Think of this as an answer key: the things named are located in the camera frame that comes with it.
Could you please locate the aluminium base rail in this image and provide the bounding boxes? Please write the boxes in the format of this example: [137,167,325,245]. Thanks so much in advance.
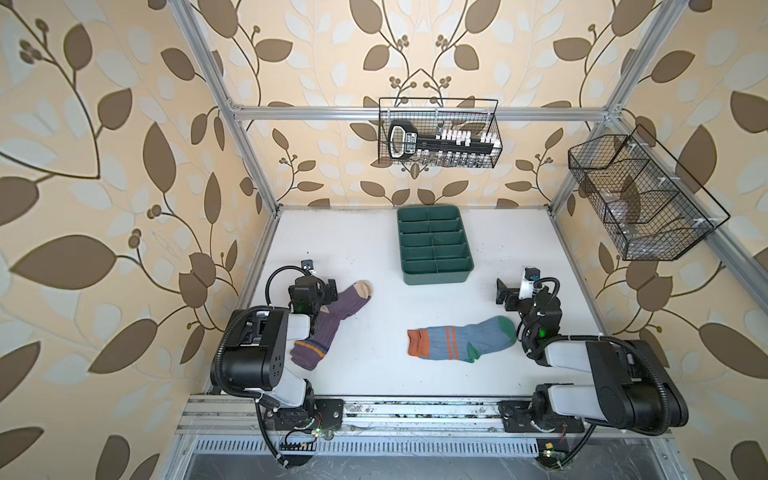
[173,394,676,460]

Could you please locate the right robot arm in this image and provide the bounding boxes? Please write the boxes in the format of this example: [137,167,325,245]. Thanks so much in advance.
[496,268,690,470]

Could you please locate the purple sock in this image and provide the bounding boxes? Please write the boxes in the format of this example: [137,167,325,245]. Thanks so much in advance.
[290,280,373,371]

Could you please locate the wire basket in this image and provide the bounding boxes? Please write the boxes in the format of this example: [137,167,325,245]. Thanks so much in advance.
[377,96,503,170]
[568,124,731,261]

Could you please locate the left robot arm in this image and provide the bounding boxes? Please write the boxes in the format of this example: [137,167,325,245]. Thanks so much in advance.
[210,259,345,469]

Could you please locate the blue orange striped sock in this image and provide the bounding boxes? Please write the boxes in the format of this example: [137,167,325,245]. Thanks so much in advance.
[407,316,517,363]

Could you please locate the green divided plastic tray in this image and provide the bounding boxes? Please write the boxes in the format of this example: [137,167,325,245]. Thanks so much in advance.
[397,205,474,286]

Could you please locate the black socket set holder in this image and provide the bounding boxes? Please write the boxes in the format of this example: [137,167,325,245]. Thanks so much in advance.
[385,120,503,161]

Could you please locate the back wire basket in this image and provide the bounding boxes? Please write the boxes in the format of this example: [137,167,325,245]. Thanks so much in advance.
[377,96,503,170]

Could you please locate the right wire basket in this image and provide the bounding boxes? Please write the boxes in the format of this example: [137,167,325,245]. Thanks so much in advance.
[568,124,731,261]

